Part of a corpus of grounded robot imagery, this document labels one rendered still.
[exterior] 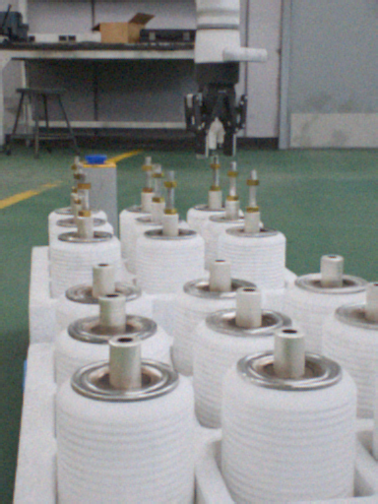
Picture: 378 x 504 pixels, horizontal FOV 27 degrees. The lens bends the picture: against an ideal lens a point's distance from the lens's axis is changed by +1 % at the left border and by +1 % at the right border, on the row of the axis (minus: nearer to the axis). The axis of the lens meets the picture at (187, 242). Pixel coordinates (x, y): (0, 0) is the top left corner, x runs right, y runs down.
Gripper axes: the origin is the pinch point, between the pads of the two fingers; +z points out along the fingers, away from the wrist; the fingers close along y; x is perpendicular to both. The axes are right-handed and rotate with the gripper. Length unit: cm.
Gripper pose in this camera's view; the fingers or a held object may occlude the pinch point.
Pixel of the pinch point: (216, 149)
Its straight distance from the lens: 132.5
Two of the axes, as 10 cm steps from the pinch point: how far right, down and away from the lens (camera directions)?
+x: 7.3, 1.4, -6.7
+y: -6.8, 1.4, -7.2
